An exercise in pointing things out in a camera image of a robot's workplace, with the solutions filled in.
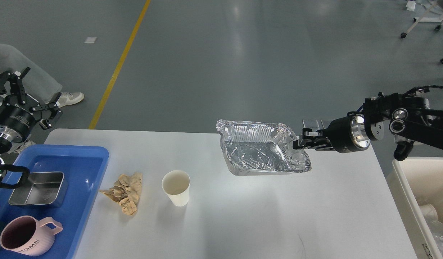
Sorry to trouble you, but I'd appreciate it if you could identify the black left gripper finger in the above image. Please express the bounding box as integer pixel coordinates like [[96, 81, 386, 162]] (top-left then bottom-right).
[[32, 92, 62, 130], [0, 67, 37, 106]]

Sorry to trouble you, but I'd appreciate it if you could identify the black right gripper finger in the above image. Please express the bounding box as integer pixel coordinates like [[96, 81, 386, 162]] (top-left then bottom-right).
[[301, 128, 329, 140], [292, 139, 331, 151]]

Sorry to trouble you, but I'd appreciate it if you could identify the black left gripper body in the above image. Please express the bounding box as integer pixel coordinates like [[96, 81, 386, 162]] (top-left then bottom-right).
[[0, 104, 40, 142]]

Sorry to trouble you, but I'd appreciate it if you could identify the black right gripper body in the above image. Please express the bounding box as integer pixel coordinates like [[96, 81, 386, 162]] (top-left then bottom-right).
[[324, 115, 371, 154]]

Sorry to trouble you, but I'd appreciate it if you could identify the aluminium foil tray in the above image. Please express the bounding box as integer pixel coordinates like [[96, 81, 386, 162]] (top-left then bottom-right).
[[216, 119, 312, 176]]

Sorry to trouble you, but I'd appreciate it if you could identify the square steel container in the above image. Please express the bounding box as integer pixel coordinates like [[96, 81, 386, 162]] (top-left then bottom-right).
[[8, 172, 68, 208]]

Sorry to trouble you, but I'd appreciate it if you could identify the brown paper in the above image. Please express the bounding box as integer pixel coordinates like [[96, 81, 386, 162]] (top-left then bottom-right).
[[99, 172, 143, 216]]

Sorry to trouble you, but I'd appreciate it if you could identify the pink mug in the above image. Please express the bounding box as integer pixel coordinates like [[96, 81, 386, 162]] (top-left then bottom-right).
[[0, 216, 63, 257]]

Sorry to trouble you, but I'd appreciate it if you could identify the white paper cup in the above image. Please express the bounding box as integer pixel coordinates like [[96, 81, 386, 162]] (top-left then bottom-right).
[[162, 169, 191, 207]]

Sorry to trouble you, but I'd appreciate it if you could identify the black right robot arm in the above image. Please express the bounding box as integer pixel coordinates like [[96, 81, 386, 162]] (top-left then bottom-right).
[[293, 85, 443, 161]]

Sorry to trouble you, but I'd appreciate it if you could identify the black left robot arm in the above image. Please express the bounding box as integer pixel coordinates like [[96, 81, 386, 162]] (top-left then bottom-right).
[[0, 67, 62, 190]]

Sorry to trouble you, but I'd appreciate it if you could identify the person in grey trousers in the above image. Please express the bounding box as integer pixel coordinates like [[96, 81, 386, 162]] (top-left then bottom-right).
[[0, 43, 85, 108]]

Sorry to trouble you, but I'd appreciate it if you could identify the blue plastic tray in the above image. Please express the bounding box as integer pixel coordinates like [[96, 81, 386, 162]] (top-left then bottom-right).
[[0, 145, 109, 259]]

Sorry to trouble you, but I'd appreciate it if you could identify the white bin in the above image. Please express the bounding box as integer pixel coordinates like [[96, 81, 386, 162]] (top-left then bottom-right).
[[386, 157, 443, 259]]

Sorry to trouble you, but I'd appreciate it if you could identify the white wheeled frame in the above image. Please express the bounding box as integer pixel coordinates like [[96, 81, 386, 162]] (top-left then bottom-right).
[[400, 0, 443, 39]]

